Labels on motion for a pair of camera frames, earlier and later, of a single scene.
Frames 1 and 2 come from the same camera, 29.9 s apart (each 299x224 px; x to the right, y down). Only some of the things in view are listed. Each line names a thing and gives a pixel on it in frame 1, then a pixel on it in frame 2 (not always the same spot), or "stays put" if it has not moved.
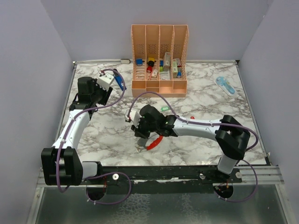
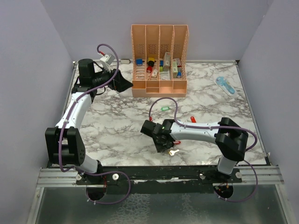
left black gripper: (106, 94) to (119, 83)
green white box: (167, 61) stays put
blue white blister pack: (226, 86) stays put
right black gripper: (137, 129) to (160, 148)
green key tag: (164, 108) stays put
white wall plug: (125, 61) stays put
